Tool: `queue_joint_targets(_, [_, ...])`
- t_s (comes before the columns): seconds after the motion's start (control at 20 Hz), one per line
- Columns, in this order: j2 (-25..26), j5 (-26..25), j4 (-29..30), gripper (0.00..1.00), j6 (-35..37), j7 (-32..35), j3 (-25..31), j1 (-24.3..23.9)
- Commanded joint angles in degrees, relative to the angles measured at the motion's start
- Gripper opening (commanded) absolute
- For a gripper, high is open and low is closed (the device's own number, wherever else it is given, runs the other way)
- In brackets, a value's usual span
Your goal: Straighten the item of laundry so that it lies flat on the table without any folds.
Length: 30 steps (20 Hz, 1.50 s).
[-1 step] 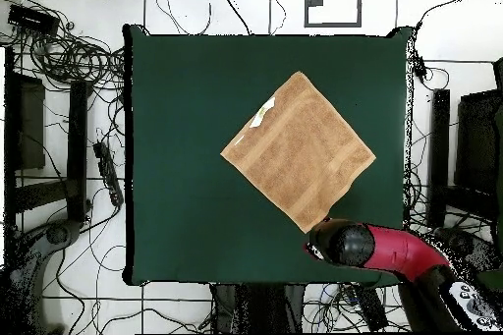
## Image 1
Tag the black rectangular box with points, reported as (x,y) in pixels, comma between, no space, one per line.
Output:
(33,18)

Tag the black furniture frame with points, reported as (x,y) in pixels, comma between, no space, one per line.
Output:
(77,134)
(440,134)

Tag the grey chair base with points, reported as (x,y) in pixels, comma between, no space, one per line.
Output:
(461,242)
(59,233)

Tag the black power adapter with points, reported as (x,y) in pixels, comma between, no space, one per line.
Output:
(420,67)

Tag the black flat box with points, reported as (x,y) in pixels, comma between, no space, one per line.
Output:
(369,307)

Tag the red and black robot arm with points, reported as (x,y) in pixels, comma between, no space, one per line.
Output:
(397,252)

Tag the grey rectangular frame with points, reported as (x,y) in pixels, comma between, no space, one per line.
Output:
(334,25)

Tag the dark green table cloth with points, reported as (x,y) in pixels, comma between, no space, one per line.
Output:
(177,213)

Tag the orange terry towel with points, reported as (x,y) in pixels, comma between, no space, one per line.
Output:
(298,150)

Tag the black power strip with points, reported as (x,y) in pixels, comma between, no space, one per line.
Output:
(105,164)

